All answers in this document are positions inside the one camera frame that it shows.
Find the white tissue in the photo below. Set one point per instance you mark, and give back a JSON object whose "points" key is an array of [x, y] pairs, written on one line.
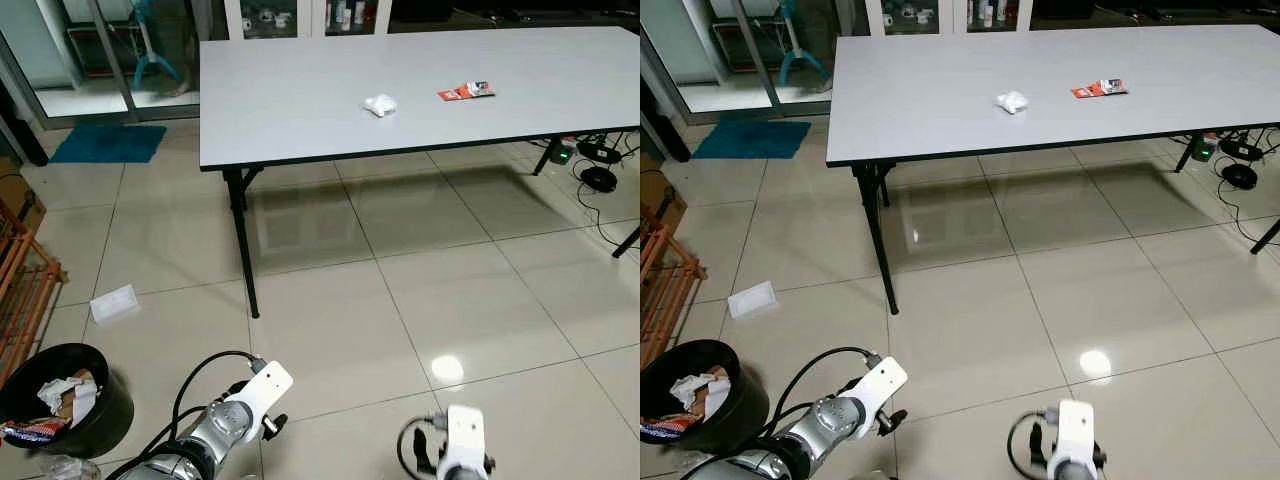
{"points": [[380, 105], [1012, 102]]}

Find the teal floor rug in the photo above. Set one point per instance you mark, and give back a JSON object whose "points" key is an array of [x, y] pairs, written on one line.
{"points": [[108, 144], [750, 140]]}

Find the white glass door cabinet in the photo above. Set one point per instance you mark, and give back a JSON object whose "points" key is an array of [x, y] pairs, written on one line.
{"points": [[300, 15], [940, 14]]}

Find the small green-lit device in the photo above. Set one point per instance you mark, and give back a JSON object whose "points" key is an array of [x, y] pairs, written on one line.
{"points": [[563, 153], [1206, 148]]}

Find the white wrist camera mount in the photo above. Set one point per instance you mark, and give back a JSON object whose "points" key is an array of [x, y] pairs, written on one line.
{"points": [[268, 388], [1073, 432], [883, 385], [463, 435]]}

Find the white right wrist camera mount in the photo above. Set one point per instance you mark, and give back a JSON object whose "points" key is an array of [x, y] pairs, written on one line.
{"points": [[1073, 432], [463, 435]]}

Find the red glove packaging card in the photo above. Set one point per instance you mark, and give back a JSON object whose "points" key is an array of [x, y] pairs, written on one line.
{"points": [[1098, 89], [465, 91]]}

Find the black round floor device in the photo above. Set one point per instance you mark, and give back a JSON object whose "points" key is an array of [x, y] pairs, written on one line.
{"points": [[1240, 176], [600, 152], [1242, 149], [599, 180]]}

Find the white crumpled paper trash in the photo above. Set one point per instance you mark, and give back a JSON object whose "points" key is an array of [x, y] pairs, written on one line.
{"points": [[60, 392], [695, 390]]}

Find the orange wooden rack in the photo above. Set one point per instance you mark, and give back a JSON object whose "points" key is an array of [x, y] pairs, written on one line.
{"points": [[25, 290], [665, 290]]}

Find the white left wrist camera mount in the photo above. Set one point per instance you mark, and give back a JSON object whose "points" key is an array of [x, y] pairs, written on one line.
{"points": [[883, 385], [268, 388]]}

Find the black round rubbish bin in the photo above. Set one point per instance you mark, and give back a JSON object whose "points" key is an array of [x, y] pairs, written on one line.
{"points": [[745, 415], [105, 420]]}

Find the red snack wrapper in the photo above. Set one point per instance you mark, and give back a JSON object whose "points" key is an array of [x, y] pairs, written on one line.
{"points": [[35, 431], [665, 430]]}

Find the black table leg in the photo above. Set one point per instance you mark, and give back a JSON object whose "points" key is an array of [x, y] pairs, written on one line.
{"points": [[628, 242], [1266, 236], [880, 250], [1190, 152], [243, 250], [547, 158]]}

